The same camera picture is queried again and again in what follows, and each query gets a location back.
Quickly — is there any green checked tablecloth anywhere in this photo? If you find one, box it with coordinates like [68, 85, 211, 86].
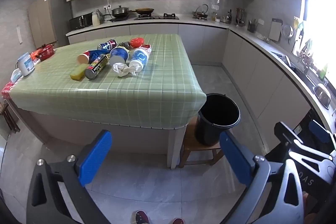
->
[9, 34, 206, 130]

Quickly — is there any white tissue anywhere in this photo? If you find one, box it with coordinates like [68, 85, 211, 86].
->
[113, 63, 138, 77]

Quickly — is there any white countertop appliance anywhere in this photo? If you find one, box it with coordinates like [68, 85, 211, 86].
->
[16, 53, 35, 77]

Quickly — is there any red blue chip canister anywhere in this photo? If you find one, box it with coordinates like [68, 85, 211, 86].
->
[77, 49, 105, 65]

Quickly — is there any black plastic bucket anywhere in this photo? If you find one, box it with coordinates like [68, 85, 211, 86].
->
[195, 93, 241, 146]

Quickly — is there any beige refrigerator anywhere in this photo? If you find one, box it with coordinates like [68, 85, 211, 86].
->
[28, 0, 71, 50]

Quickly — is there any yellow sponge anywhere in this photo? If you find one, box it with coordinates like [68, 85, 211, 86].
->
[70, 64, 89, 81]

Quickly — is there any wooden stool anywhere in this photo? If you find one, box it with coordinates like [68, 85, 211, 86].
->
[179, 116, 223, 168]

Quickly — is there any black built-in appliance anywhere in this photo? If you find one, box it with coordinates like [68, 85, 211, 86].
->
[264, 107, 319, 161]

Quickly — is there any blue white plastic bottle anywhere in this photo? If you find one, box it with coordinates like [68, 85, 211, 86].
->
[129, 48, 150, 71]

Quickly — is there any red patterned cloth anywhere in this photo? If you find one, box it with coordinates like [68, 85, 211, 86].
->
[1, 82, 16, 101]

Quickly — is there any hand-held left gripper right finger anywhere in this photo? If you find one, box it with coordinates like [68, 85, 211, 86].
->
[219, 132, 306, 224]

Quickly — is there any black gas stove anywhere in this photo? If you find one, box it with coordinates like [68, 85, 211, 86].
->
[134, 13, 180, 20]

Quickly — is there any yellow black can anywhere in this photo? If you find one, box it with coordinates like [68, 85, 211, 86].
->
[84, 54, 109, 80]

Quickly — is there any blue white paper cup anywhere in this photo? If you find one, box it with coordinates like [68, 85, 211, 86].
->
[110, 46, 130, 65]

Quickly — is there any white cutting board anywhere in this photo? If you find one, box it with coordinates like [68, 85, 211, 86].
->
[268, 18, 283, 42]

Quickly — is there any white red milk carton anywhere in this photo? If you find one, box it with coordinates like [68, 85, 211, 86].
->
[139, 44, 153, 56]

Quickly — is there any dark wooden chair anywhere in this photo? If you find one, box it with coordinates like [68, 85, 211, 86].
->
[0, 103, 20, 135]

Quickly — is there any kitchen window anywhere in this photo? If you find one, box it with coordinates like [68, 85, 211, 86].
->
[299, 0, 336, 77]

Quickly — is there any grey kitchen counter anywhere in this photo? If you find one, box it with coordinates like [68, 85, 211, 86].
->
[66, 14, 336, 135]

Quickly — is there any black microwave oven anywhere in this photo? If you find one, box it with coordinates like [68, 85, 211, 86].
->
[69, 15, 93, 31]

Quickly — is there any steel kitchen sink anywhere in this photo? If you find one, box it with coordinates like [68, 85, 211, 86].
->
[314, 82, 331, 109]

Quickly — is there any white round strainer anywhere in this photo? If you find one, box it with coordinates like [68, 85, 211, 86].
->
[281, 25, 294, 43]

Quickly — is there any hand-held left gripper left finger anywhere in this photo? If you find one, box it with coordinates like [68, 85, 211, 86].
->
[26, 130, 113, 224]

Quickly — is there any utensil holder with utensils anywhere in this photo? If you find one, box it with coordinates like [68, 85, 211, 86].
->
[235, 7, 246, 27]

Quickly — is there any black wok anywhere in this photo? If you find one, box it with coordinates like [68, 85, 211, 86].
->
[129, 7, 155, 15]

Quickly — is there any grey pot with lid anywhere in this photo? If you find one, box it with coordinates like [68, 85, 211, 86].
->
[112, 6, 130, 18]

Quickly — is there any red cooking pot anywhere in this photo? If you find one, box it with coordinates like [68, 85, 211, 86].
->
[34, 42, 57, 61]

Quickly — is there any metal kettle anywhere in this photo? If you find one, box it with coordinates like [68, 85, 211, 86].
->
[192, 4, 209, 20]

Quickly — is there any person's left shoe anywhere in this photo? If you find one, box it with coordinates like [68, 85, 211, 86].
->
[135, 211, 150, 224]

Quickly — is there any blue soda can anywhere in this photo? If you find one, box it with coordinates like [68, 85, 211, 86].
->
[98, 39, 117, 51]

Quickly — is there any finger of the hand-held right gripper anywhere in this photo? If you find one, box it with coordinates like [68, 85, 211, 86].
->
[308, 120, 336, 151]
[274, 122, 302, 153]

